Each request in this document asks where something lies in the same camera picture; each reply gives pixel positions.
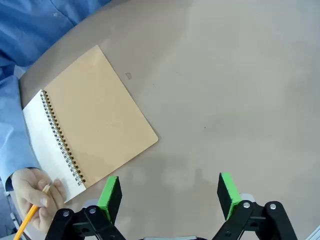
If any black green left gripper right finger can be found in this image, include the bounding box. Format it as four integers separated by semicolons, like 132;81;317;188
212;171;299;240

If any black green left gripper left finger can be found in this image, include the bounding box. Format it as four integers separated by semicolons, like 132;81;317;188
45;175;126;240

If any yellow pencil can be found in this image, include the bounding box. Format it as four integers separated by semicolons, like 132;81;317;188
13;184;51;240

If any spiral notebook kraft cover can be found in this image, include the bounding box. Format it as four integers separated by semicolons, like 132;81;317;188
22;44;159;204

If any person's right forearm blue sleeve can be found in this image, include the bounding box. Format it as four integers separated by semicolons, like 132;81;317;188
0;74;41;192

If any person's right hand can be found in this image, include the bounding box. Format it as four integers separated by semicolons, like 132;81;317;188
11;167;66;235

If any person's body blue shirt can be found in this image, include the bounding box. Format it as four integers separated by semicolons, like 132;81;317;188
0;0;112;76

